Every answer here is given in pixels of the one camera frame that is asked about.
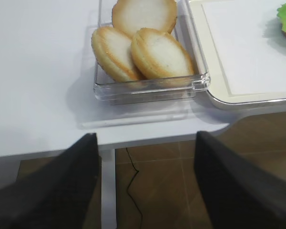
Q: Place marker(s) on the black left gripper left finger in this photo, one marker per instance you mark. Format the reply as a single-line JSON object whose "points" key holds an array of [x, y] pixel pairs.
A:
{"points": [[56, 196]]}

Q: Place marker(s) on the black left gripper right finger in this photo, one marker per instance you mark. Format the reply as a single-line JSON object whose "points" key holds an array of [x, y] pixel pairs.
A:
{"points": [[237, 194]]}

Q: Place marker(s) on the white table leg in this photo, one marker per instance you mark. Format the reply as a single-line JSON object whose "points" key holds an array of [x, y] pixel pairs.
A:
{"points": [[108, 190]]}

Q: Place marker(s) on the white paper tray liner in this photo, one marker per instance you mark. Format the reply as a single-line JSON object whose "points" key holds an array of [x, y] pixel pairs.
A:
{"points": [[250, 44]]}

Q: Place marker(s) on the cream serving tray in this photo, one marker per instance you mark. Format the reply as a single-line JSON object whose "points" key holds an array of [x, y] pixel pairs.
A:
{"points": [[218, 91]]}

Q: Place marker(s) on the left bun half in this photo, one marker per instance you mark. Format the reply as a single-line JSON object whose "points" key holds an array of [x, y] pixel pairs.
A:
{"points": [[111, 48]]}

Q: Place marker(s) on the bun half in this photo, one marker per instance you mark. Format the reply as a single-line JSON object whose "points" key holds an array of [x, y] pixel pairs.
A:
{"points": [[111, 48], [158, 55], [129, 16]]}

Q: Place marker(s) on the right bun half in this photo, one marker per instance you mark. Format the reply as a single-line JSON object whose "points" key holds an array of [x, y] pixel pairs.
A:
{"points": [[158, 55]]}

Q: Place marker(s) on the clear plastic bun container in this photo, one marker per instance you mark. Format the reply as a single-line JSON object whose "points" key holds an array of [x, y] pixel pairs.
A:
{"points": [[149, 90]]}

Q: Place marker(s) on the far bun half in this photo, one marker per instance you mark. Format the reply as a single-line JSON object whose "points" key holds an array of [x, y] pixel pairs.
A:
{"points": [[129, 16]]}

